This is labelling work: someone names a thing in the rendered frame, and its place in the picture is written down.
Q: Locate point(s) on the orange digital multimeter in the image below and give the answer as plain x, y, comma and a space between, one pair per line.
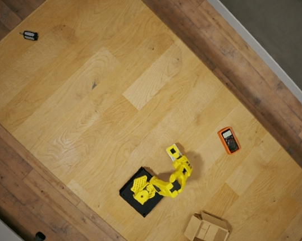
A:
228, 140

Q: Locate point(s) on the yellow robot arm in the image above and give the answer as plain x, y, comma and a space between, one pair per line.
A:
148, 189

